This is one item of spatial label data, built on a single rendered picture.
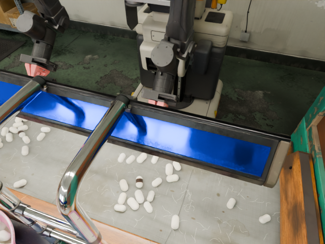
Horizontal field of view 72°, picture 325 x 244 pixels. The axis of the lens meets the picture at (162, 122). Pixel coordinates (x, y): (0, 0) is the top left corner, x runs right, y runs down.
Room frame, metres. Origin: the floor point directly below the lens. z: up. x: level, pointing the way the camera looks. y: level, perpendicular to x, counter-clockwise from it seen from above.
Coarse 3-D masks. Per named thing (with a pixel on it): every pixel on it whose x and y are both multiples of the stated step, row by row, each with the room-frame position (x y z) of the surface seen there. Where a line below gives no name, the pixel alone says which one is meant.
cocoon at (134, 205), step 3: (129, 198) 0.25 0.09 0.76; (132, 198) 0.25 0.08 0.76; (129, 201) 0.24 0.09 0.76; (132, 201) 0.24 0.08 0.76; (135, 201) 0.24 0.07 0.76; (129, 204) 0.24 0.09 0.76; (132, 204) 0.23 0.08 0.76; (135, 204) 0.23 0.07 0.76; (138, 204) 0.24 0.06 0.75; (132, 207) 0.23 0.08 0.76; (135, 207) 0.23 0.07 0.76; (138, 207) 0.23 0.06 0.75
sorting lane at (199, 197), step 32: (32, 128) 0.51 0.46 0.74; (0, 160) 0.38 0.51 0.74; (32, 160) 0.38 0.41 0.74; (64, 160) 0.38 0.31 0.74; (96, 160) 0.38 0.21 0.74; (160, 160) 0.38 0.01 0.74; (32, 192) 0.28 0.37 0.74; (96, 192) 0.28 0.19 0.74; (128, 192) 0.28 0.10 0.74; (160, 192) 0.28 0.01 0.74; (192, 192) 0.28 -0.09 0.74; (224, 192) 0.28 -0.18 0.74; (256, 192) 0.28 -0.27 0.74; (128, 224) 0.19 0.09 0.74; (160, 224) 0.19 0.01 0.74; (192, 224) 0.19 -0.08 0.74; (224, 224) 0.19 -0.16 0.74; (256, 224) 0.19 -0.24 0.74
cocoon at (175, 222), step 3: (174, 216) 0.20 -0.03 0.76; (177, 216) 0.20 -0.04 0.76; (174, 219) 0.20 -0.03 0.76; (177, 219) 0.20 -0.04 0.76; (171, 222) 0.19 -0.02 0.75; (174, 222) 0.19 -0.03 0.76; (177, 222) 0.19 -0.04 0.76; (171, 225) 0.18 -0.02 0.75; (174, 225) 0.18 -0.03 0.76; (177, 225) 0.18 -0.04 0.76; (174, 228) 0.18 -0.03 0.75; (177, 228) 0.18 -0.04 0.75
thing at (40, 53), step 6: (36, 42) 0.70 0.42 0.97; (42, 42) 0.69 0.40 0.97; (36, 48) 0.67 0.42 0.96; (42, 48) 0.68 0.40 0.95; (48, 48) 0.69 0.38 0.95; (24, 54) 0.66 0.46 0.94; (36, 54) 0.66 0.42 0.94; (42, 54) 0.67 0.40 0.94; (48, 54) 0.68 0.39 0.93; (36, 60) 0.65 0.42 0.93; (42, 60) 0.64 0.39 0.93; (48, 60) 0.67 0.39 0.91; (54, 66) 0.66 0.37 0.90
